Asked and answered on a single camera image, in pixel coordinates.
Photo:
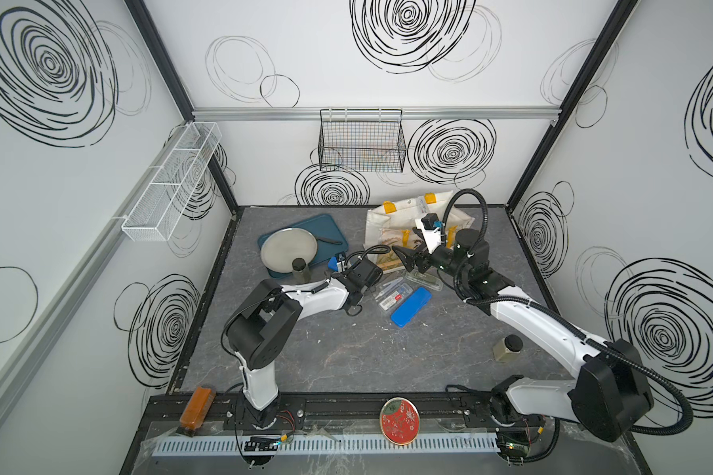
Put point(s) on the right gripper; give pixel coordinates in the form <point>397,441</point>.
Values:
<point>422,255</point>

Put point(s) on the canvas tote bag yellow handles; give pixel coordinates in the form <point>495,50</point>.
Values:
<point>392,224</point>

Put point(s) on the blue compass case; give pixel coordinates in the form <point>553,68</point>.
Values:
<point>337,263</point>
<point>412,305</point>

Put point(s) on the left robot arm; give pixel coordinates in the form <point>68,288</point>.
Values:
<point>258,330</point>

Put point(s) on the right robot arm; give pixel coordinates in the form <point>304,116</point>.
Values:
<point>608,390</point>

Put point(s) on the grey round plate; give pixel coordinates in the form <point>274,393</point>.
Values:
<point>280,248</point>

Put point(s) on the amber bottle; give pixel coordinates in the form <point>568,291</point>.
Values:
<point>197,409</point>

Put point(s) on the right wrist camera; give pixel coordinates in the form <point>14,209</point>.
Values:
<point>431,230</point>

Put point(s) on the black wire basket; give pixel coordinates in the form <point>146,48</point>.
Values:
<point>362,146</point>

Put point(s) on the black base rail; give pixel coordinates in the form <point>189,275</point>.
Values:
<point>298,410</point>

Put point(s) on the aluminium wall rail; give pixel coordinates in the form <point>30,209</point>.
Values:
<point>245,114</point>

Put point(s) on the white slotted cable duct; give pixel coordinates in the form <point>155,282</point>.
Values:
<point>426,443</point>

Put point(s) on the white wire shelf basket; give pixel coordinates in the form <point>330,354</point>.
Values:
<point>178,174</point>

